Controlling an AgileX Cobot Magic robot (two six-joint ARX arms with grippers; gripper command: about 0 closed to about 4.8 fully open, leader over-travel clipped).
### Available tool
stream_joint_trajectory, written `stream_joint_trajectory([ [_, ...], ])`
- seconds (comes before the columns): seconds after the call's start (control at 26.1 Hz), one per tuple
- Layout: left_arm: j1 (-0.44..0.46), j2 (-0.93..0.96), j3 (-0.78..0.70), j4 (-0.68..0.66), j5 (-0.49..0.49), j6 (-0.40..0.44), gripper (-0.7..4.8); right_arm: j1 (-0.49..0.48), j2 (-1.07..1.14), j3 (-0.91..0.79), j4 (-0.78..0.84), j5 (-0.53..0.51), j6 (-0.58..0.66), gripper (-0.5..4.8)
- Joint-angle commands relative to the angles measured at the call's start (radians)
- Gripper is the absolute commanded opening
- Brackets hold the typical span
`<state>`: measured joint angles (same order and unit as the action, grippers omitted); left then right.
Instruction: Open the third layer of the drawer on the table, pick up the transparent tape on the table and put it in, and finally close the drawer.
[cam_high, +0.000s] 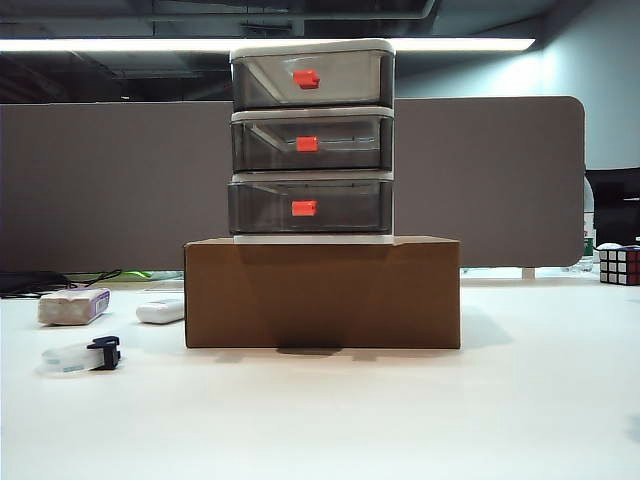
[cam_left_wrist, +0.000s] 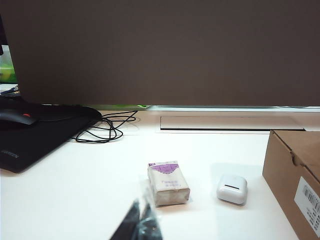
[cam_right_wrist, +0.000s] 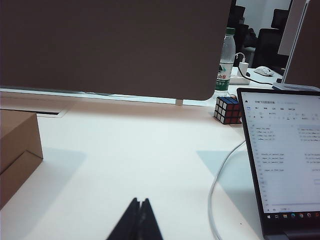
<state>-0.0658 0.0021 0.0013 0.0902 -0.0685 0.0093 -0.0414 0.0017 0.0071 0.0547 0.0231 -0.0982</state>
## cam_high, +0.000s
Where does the transparent tape with black cutter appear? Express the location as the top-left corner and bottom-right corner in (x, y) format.
(35, 335), (123, 377)

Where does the brown cardboard box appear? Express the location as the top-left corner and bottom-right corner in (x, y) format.
(183, 236), (462, 350)

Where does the black office chair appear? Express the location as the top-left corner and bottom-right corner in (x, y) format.
(584, 168), (640, 249)

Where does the long ceiling light strip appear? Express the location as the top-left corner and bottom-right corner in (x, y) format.
(0, 37), (536, 53)

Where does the purple-edged white eraser block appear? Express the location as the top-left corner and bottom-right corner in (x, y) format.
(37, 287), (111, 327)

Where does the black cable bundle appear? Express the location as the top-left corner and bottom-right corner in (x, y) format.
(0, 268), (124, 299)

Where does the clear bottle with green label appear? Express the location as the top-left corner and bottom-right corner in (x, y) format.
(579, 180), (599, 274)

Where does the white drawer cabinet frame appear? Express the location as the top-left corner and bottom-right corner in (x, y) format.
(227, 38), (398, 245)

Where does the smoky drawer with flat handle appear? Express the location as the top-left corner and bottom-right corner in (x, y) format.
(230, 115), (395, 171)

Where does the grey desk partition panel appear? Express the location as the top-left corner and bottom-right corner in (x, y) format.
(0, 95), (586, 274)

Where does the smoky drawer with orange handle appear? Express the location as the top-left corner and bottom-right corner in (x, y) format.
(227, 180), (394, 235)

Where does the smoky drawer with protruding handle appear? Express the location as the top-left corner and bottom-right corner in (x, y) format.
(232, 51), (395, 109)

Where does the white remote control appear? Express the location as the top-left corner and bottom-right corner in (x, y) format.
(135, 298), (186, 324)

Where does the black rubik's cube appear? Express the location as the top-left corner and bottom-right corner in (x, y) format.
(597, 242), (640, 287)

